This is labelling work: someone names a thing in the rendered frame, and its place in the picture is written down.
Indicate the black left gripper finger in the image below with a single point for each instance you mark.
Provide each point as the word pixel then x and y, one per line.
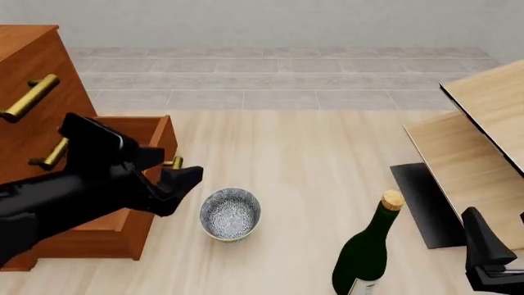
pixel 151 156
pixel 182 181

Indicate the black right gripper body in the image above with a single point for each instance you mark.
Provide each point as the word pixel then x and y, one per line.
pixel 497 279

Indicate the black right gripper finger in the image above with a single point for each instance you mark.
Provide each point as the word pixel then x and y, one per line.
pixel 485 242

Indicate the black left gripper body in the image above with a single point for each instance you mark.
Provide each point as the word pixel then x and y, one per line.
pixel 143 193

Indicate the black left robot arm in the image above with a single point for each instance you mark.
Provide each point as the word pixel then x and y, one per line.
pixel 49 199

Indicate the wooden cabinet drawer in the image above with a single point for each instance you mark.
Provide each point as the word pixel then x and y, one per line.
pixel 70 92
pixel 24 139
pixel 135 126

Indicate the patterned blue-white bowl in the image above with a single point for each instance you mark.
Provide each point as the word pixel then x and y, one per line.
pixel 230 215

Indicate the wooden cabinet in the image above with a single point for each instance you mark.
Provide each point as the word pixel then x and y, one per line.
pixel 24 46

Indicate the pale wooden rack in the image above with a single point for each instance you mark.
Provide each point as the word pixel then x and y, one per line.
pixel 471 159

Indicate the dark green wine bottle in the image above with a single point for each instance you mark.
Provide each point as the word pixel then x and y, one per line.
pixel 362 246

